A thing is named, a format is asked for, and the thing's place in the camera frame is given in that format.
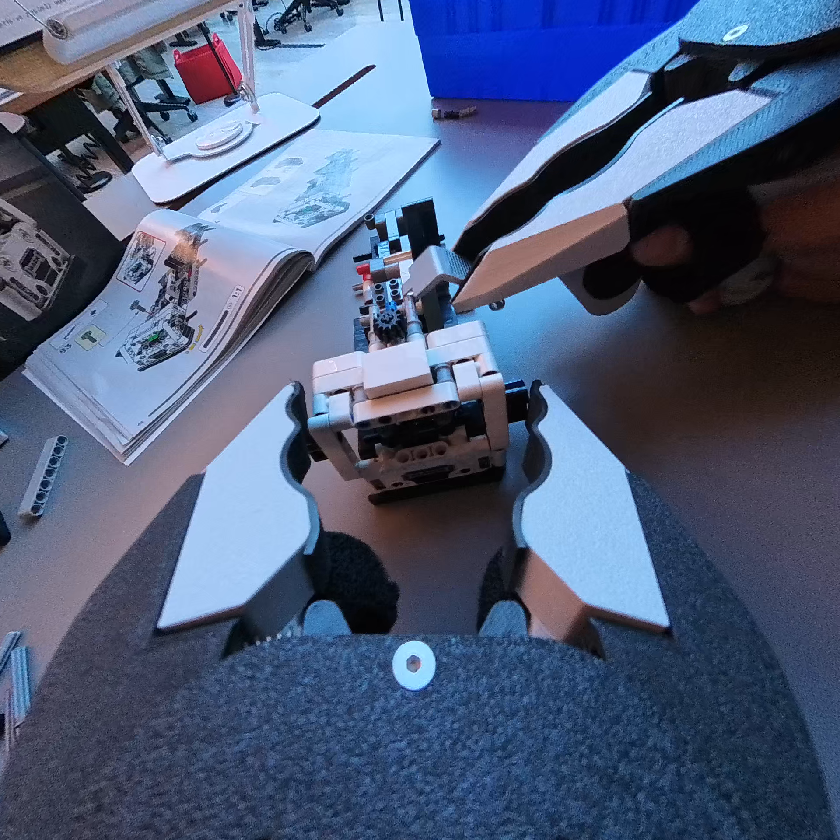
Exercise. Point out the black lego set box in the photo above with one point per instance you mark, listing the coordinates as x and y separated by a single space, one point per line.
39 262

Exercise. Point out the wooden document holder stand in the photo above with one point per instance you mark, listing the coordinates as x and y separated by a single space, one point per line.
275 118

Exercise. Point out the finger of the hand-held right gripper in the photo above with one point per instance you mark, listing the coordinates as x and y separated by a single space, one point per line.
544 262
587 118

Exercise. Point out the blue plastic bin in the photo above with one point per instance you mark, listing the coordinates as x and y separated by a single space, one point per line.
499 52

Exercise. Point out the person's right hand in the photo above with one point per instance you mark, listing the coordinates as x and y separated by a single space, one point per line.
807 243

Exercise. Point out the black angled lego connector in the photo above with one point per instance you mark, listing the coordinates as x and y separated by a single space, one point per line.
4 528

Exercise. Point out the open instruction booklet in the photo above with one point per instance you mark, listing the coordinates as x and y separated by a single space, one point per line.
197 328

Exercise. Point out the grey lego panel piece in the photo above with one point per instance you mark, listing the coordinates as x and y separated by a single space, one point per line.
426 269

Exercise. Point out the lego truck chassis model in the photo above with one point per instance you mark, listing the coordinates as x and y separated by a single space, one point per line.
394 374

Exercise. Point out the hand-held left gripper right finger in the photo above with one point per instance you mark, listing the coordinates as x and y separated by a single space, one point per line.
584 525

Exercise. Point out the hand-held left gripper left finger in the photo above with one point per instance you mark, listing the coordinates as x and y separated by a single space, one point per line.
249 525

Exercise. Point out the light grey lego beam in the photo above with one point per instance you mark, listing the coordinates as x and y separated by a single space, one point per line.
43 476

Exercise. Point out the printed instruction sheet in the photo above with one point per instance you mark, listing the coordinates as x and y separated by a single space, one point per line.
16 16

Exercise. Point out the small brown lego connector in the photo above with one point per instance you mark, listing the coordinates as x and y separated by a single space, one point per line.
453 113

